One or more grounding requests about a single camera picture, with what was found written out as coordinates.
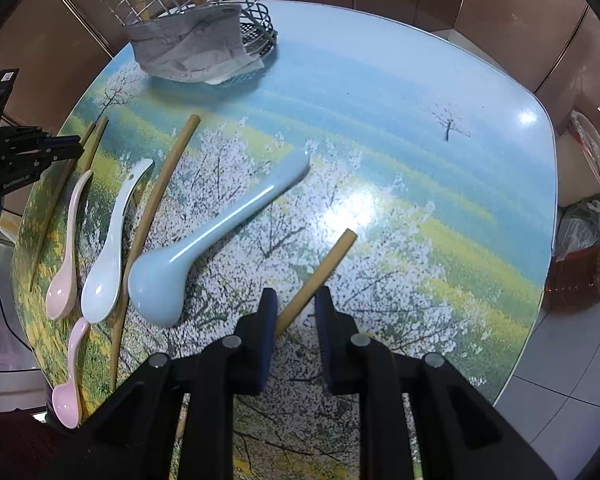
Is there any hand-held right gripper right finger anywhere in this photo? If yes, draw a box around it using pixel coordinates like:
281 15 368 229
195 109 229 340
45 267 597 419
313 285 556 480

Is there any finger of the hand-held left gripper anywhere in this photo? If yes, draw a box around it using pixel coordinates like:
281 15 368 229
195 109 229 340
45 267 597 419
10 135 85 172
0 126 54 148

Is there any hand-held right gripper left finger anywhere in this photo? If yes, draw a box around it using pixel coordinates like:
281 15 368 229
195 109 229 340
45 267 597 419
42 287 280 480

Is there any large light blue spoon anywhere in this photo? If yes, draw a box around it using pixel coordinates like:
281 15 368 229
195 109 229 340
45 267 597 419
127 150 312 329

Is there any white ceramic spoon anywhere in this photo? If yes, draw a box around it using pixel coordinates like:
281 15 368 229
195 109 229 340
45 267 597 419
80 158 155 324

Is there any long pink spoon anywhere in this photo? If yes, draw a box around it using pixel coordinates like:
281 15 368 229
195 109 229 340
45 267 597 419
45 169 95 321

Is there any grey cloth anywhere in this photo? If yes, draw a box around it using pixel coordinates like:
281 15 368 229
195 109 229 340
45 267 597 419
128 3 266 84

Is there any small pink spoon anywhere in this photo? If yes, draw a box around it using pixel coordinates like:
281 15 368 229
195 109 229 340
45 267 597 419
51 317 91 430

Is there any amber oil bottle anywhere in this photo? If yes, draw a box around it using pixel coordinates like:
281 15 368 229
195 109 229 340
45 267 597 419
544 244 600 317

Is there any clear plastic bag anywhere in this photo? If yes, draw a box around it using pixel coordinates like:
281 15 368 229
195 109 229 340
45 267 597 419
554 199 600 261

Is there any beige trash bin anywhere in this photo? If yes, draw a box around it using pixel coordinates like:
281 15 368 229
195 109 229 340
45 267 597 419
556 109 600 209

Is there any black cable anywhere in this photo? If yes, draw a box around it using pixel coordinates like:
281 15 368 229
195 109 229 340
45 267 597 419
0 244 32 358

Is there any dark metal wire basket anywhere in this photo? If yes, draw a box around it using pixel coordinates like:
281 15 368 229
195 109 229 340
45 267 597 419
237 1 279 62

